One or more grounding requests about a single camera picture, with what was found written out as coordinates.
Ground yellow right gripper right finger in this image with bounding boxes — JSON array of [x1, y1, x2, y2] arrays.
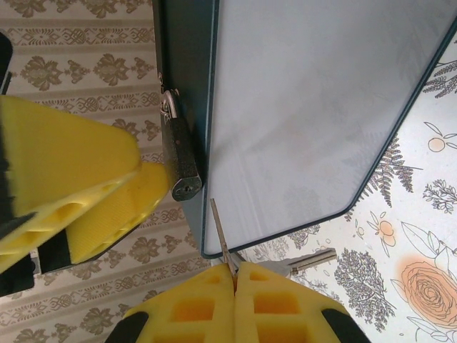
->
[[235, 262, 365, 343]]

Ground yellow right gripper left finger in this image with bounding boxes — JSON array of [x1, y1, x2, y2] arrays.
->
[[110, 264, 237, 343]]

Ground silver key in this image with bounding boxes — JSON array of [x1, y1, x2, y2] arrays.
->
[[210, 199, 239, 278], [256, 248, 337, 279]]

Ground dark padlock with silver shackle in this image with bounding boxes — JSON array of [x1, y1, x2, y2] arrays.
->
[[159, 89, 204, 203]]

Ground starry night tin box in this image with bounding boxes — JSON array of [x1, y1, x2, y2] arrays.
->
[[151, 0, 457, 258]]

